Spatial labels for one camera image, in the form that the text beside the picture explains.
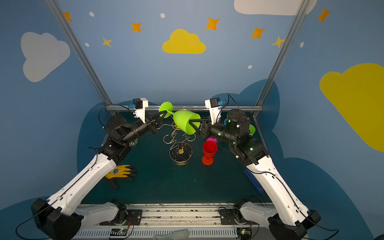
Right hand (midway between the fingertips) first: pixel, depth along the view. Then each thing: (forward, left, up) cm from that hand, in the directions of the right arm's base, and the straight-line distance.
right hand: (193, 119), depth 58 cm
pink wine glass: (+11, -10, -29) cm, 33 cm away
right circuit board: (-32, -27, -47) cm, 64 cm away
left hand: (+5, +13, 0) cm, 14 cm away
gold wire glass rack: (+9, +10, -42) cm, 44 cm away
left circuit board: (-35, +35, -46) cm, 67 cm away
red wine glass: (+8, -9, -36) cm, 38 cm away
